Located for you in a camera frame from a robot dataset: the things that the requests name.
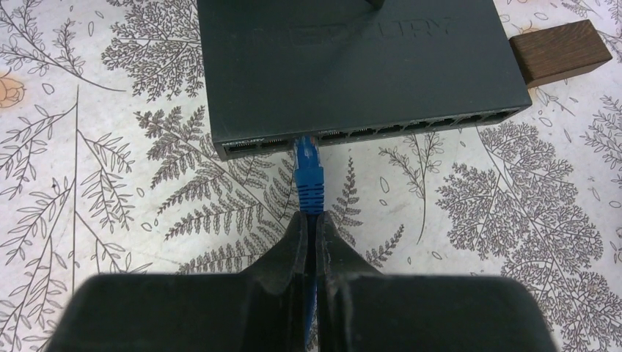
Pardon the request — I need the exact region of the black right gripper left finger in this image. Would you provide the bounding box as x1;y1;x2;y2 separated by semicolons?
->
48;213;308;351

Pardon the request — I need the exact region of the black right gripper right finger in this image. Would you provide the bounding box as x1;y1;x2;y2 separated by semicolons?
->
315;214;556;351

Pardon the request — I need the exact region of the blue ethernet cable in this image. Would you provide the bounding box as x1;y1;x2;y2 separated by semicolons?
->
293;136;326;352

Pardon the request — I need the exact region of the black network switch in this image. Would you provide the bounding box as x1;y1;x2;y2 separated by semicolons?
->
197;1;532;161

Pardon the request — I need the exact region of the floral table mat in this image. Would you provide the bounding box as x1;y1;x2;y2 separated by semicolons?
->
1;1;621;351

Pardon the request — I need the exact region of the reddish brown wooden block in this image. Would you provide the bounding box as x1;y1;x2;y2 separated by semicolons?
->
509;20;612;88

